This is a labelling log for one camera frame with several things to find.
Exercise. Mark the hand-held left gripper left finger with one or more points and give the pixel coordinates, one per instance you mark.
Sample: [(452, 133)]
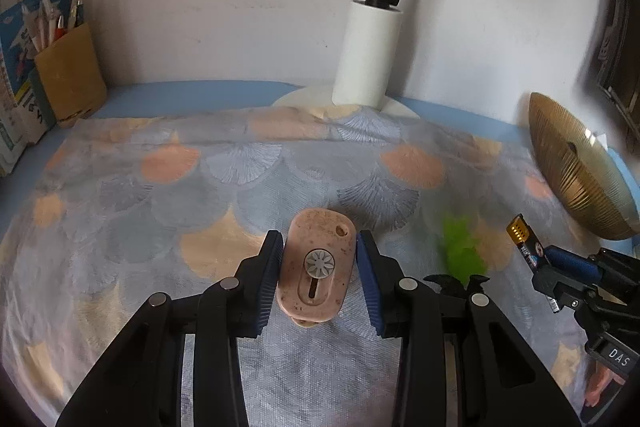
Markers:
[(267, 279)]

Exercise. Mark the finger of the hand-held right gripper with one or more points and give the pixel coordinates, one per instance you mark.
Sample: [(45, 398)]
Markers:
[(562, 287), (575, 263)]

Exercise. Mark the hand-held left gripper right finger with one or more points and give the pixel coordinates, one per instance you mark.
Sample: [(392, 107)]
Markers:
[(370, 287)]

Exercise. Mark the black stick with gold contacts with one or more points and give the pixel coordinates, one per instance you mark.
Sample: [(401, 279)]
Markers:
[(521, 233)]

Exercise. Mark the pink utility knife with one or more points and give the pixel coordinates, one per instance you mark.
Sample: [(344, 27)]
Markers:
[(320, 237)]

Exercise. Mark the gold ribbed bowl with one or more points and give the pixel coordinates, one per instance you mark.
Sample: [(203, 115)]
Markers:
[(575, 167)]

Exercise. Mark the green toy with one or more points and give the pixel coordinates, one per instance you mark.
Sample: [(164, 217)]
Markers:
[(462, 247)]

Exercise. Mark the person's right hand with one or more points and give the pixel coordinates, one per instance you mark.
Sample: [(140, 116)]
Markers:
[(605, 392)]

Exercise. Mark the fan-patterned cloth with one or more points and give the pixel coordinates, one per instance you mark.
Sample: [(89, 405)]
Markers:
[(150, 217)]

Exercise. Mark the blue desk mat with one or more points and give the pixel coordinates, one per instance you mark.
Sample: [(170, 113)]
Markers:
[(190, 93)]

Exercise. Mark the black monitor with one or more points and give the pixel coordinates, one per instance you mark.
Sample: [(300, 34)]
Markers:
[(617, 32)]

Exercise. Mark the wooden pen holder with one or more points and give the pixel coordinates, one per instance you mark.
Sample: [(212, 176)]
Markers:
[(70, 72)]

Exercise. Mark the stack of books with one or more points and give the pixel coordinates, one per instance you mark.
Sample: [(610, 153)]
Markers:
[(20, 72)]

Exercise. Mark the bunch of pens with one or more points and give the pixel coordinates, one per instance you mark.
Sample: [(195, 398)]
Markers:
[(55, 19)]

